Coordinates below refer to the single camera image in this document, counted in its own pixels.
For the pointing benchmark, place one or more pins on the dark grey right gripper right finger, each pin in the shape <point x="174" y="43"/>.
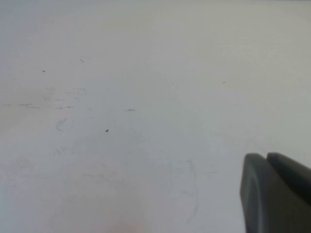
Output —
<point x="289" y="167"/>

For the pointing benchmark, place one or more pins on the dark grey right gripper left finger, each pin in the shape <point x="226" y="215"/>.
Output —
<point x="255" y="194"/>

